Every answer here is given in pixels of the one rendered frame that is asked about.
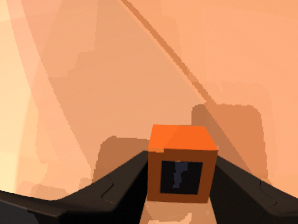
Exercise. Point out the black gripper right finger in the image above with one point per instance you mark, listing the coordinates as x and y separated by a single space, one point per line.
241 198

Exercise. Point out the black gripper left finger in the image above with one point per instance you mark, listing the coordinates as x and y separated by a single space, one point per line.
117 198

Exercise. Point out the orange block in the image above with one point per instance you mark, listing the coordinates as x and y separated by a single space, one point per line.
181 163

